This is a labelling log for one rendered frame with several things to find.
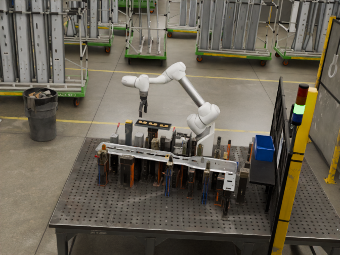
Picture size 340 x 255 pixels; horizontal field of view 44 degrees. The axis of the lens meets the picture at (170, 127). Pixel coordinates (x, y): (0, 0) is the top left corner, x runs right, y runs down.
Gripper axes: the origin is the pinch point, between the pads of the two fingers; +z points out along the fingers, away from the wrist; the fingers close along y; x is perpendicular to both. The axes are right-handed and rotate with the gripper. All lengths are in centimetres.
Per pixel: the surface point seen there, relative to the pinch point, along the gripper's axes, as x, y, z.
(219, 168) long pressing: 89, 32, 25
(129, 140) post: -12.4, 5.3, 31.2
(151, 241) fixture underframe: 48, 99, 71
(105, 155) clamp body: -15, 57, 22
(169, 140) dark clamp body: 33.7, 13.5, 17.5
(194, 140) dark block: 59, 10, 14
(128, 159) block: 7, 55, 23
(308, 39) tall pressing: 166, -776, 63
